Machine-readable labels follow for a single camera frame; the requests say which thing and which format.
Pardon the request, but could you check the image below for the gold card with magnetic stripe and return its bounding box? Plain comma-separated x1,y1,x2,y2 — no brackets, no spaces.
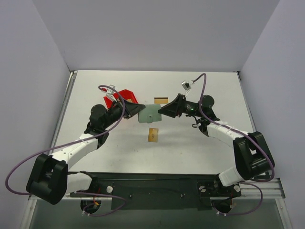
154,97,169,104

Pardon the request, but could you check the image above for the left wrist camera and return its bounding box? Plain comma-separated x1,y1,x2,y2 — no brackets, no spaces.
106,84,117,102

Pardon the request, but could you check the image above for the gold VIP card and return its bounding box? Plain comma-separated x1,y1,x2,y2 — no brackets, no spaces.
148,128,159,143

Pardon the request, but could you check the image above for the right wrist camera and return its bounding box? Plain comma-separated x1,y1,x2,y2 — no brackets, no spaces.
181,80,194,97

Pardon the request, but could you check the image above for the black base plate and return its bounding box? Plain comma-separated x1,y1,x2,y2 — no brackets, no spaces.
70,172,241,210

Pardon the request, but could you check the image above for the red plastic bin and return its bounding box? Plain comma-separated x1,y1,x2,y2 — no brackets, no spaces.
103,89,138,108

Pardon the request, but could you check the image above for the aluminium frame rail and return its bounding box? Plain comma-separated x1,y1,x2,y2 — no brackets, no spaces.
28,178,286,201

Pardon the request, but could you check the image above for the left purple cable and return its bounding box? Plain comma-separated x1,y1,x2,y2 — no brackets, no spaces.
5,84,127,217

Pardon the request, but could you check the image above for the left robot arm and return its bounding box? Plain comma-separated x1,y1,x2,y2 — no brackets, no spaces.
26,101,146,205

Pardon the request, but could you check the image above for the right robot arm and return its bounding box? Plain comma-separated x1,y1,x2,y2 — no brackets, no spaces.
158,94,275,195

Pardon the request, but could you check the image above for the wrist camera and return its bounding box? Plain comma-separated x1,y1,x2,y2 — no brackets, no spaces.
106,84,117,102
181,80,194,97

